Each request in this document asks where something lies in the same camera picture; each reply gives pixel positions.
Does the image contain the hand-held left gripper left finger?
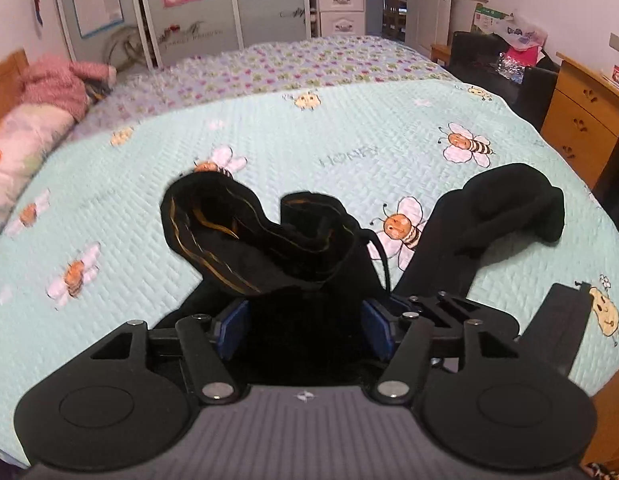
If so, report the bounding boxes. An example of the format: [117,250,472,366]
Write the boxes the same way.
[90,298,251,406]

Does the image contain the mint bee print quilt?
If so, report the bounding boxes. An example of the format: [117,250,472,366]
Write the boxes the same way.
[0,77,619,466]

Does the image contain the pink fluffy garment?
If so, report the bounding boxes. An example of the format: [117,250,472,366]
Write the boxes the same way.
[20,57,116,123]

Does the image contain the white drawer cabinet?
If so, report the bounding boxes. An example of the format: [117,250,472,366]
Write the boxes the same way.
[314,0,369,38]

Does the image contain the pink bag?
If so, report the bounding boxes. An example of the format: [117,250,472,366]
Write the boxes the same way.
[504,45,543,67]

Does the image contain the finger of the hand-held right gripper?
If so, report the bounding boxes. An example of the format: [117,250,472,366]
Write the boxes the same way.
[395,290,521,341]

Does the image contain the wooden headboard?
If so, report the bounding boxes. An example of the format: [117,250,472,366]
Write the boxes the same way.
[0,50,30,126]

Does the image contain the clear plastic packets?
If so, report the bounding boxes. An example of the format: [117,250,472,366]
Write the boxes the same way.
[496,52,529,84]

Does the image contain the floral pillow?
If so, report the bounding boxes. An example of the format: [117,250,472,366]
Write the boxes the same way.
[0,107,76,246]

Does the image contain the patterned floor mat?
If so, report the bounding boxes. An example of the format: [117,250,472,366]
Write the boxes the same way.
[582,461,619,480]

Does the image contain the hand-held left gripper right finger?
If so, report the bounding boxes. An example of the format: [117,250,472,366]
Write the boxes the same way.
[362,299,516,406]

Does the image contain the black pants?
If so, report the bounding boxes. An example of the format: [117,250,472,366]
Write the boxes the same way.
[150,162,566,391]

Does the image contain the black chair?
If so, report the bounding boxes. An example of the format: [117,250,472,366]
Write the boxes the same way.
[447,31,561,133]

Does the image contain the white door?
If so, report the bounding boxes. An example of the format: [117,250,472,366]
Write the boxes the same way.
[404,0,456,53]

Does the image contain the green and white carton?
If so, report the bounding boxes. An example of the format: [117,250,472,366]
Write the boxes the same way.
[470,2,515,36]

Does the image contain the white printed plastic bag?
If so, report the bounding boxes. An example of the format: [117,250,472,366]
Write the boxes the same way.
[494,12,549,52]

